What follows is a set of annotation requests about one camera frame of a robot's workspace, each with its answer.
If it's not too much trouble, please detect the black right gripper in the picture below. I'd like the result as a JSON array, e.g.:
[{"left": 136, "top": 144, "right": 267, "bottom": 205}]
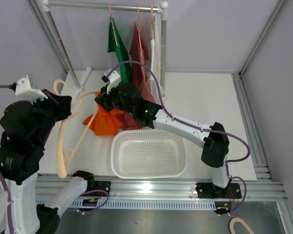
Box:
[{"left": 95, "top": 83, "right": 134, "bottom": 117}]

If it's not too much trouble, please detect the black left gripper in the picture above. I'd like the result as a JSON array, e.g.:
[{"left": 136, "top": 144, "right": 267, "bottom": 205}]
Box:
[{"left": 30, "top": 88, "right": 72, "bottom": 146}]

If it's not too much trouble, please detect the green t shirt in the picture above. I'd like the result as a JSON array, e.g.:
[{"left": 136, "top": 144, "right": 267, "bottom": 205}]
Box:
[{"left": 107, "top": 22, "right": 132, "bottom": 86}]

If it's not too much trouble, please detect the pink t shirt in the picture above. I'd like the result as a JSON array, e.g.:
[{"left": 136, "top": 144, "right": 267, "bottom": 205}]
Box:
[{"left": 121, "top": 21, "right": 155, "bottom": 130}]

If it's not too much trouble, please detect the white t shirt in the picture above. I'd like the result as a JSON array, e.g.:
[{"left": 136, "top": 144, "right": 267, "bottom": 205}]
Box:
[{"left": 147, "top": 16, "right": 167, "bottom": 104}]

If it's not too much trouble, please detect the beige wooden hanger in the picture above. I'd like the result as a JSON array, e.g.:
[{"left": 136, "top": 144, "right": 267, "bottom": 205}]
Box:
[{"left": 56, "top": 91, "right": 98, "bottom": 178}]

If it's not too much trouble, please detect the pink hanger of green shirt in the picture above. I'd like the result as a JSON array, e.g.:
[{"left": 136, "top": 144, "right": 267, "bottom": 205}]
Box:
[{"left": 108, "top": 2, "right": 118, "bottom": 47}]

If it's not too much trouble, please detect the beige hanger of white shirt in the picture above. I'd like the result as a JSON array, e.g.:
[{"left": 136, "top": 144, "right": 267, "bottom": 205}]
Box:
[{"left": 150, "top": 1, "right": 155, "bottom": 40}]

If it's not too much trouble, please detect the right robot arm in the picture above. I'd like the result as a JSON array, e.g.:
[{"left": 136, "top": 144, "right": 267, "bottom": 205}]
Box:
[{"left": 95, "top": 83, "right": 232, "bottom": 198}]

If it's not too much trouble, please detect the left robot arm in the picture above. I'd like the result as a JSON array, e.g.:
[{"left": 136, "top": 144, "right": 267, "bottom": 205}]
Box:
[{"left": 0, "top": 91, "right": 109, "bottom": 234}]

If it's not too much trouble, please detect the beige hanger on floor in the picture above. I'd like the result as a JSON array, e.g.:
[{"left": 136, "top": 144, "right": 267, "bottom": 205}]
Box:
[{"left": 229, "top": 217, "right": 254, "bottom": 234}]

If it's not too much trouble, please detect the white perforated plastic basket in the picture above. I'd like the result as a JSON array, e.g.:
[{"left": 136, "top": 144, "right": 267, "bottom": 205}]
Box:
[{"left": 110, "top": 129, "right": 188, "bottom": 179}]

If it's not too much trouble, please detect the white and silver clothes rack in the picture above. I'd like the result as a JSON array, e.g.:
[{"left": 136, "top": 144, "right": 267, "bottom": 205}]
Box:
[{"left": 40, "top": 0, "right": 169, "bottom": 98}]

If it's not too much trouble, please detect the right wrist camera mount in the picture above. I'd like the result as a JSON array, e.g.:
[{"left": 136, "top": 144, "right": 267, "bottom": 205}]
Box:
[{"left": 102, "top": 69, "right": 121, "bottom": 94}]

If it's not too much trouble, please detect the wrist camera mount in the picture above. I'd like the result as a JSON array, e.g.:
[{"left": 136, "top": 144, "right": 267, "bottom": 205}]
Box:
[
  {"left": 11, "top": 74, "right": 48, "bottom": 102},
  {"left": 102, "top": 69, "right": 121, "bottom": 94}
]

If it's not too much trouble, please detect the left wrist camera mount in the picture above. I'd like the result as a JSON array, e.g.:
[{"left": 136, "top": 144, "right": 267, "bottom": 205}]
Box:
[{"left": 11, "top": 74, "right": 48, "bottom": 102}]

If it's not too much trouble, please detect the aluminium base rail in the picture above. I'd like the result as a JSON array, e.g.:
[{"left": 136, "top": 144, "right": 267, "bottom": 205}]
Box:
[{"left": 36, "top": 174, "right": 288, "bottom": 201}]

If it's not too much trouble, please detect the white slotted cable duct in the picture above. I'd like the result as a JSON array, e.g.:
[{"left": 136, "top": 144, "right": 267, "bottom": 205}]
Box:
[{"left": 69, "top": 198, "right": 216, "bottom": 211}]

